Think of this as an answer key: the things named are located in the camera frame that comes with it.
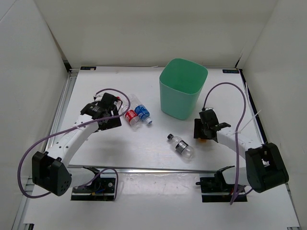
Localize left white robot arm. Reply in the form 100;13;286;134
32;93;121;196

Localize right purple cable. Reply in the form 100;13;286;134
202;82;252;206

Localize purple cable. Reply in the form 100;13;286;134
17;88;131;198
202;82;252;206

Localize red label plastic bottle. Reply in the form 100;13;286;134
117;97;141;131

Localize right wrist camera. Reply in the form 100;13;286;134
202;107;214;111

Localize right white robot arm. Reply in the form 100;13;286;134
194;109;289;193

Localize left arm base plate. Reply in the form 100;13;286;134
71;175;118;201

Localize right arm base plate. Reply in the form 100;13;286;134
195;166;249;203

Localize white zip tie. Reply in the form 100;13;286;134
235;109;262;135

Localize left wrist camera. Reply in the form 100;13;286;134
93;94;102;101

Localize black label clear bottle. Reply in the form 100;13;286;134
167;134;194;159

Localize left blue corner label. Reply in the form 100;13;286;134
80;66;96;71

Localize right blue corner label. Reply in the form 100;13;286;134
222;69;240;74

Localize blue corner label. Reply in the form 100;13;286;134
222;69;240;74
80;66;96;71

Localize green plastic bin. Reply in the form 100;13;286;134
159;58;208;120

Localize orange juice bottle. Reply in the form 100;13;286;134
198;138;207;143

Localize blue label plastic bottle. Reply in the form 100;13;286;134
128;94;153;125

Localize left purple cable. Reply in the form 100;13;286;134
17;88;131;198

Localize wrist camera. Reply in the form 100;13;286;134
202;107;214;111
93;94;102;101

